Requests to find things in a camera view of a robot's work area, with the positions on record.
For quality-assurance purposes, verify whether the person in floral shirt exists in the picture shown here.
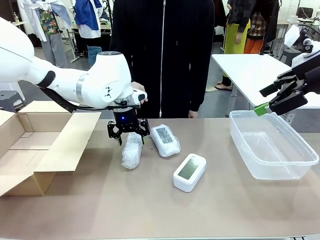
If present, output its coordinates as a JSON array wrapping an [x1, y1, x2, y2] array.
[[17, 0, 74, 69]]

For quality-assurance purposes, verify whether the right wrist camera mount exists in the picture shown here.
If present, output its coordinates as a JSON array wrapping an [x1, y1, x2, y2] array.
[[297, 26, 315, 55]]

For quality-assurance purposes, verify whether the black cable sleeve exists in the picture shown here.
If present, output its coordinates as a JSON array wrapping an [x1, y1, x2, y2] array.
[[37, 83, 118, 113]]

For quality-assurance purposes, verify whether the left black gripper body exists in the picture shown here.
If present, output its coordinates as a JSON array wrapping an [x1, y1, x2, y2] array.
[[112, 106, 141, 133]]

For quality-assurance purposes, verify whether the person with yellow apron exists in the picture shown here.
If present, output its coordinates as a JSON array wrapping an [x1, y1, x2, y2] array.
[[214, 0, 252, 92]]

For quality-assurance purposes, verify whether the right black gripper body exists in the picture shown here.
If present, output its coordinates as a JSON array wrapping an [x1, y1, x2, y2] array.
[[292, 63, 320, 95]]

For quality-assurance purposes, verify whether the person's right forearm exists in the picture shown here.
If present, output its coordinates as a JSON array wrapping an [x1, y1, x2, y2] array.
[[123, 56, 142, 86]]

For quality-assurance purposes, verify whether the fully bubble-wrapped clock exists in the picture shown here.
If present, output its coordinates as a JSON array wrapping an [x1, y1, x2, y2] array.
[[121, 132, 144, 170]]

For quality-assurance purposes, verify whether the person with orange trousers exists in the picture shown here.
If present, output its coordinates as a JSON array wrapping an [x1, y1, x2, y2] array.
[[243, 0, 280, 55]]

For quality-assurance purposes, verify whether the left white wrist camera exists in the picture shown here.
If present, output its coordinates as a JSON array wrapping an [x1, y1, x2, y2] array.
[[131, 89, 148, 105]]

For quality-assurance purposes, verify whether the person's left forearm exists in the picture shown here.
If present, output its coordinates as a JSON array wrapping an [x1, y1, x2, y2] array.
[[189, 57, 215, 113]]

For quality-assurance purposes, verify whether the open cardboard box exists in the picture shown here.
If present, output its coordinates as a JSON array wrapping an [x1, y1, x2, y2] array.
[[0, 100, 102, 197]]

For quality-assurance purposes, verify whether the person's right hand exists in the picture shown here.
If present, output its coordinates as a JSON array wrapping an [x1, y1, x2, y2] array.
[[130, 81, 149, 105]]

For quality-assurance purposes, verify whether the light wooden side table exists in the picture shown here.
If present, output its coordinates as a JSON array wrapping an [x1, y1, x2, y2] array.
[[9, 20, 28, 33]]

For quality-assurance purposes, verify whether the grey metal stool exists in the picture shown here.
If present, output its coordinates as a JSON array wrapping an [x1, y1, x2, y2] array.
[[0, 89, 26, 112]]

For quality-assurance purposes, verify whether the person in blue white top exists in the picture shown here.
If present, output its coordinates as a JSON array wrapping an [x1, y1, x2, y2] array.
[[74, 0, 103, 69]]

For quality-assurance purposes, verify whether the unwrapped white digital clock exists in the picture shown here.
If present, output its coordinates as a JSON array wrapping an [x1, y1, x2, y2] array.
[[172, 153, 207, 193]]

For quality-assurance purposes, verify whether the person in black hoodie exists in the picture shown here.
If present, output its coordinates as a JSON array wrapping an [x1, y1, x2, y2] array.
[[109, 0, 216, 120]]

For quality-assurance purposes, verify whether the grey round stool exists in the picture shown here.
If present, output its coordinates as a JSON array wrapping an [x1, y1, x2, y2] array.
[[278, 48, 296, 64]]

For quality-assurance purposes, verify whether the background work desk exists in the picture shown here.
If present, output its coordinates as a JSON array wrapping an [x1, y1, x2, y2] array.
[[70, 19, 113, 64]]

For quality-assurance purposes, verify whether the white background table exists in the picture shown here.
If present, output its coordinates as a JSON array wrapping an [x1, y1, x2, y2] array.
[[211, 53, 320, 109]]

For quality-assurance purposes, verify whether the bubble-wrapped clock showing display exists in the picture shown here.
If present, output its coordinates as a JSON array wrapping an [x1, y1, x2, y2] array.
[[149, 125, 181, 158]]

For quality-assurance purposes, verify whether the clear plastic container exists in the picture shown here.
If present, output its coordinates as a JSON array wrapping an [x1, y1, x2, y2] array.
[[228, 110, 320, 181]]

